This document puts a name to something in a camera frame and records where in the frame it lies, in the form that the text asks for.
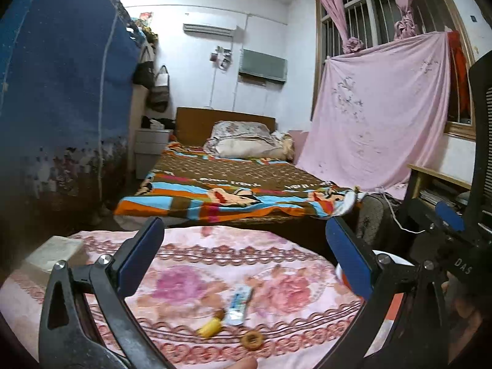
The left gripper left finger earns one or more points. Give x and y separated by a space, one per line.
68 335

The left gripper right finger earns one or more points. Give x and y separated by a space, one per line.
402 323

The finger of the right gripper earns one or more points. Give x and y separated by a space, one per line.
439 218

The red trash bin white rim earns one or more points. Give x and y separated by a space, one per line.
375 276

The person's hand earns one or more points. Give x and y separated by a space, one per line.
463 317

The wooden desk shelf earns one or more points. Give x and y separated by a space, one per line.
432 187

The beige foam block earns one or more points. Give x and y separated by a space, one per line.
57 248

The pink hanging sheet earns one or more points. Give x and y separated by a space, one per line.
379 111

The yellow bottle cap piece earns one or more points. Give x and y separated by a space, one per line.
213 326

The pink floral quilt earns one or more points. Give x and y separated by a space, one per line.
298 305

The colourful striped bed blanket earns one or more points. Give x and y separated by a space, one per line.
187 183

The white bedside drawer cabinet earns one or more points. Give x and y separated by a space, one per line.
148 147

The floral pillow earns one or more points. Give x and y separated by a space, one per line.
244 140

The wooden bed headboard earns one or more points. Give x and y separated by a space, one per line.
193 126

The grey hanging handbag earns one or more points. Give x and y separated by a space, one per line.
159 95

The black handbag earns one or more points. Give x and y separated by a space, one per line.
144 72

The blue fabric wardrobe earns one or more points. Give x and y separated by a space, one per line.
66 91

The white air conditioner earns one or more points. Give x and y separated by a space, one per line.
193 28

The brown round ring cookie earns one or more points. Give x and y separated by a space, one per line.
252 340

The grey wall panel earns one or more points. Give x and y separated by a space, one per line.
264 66

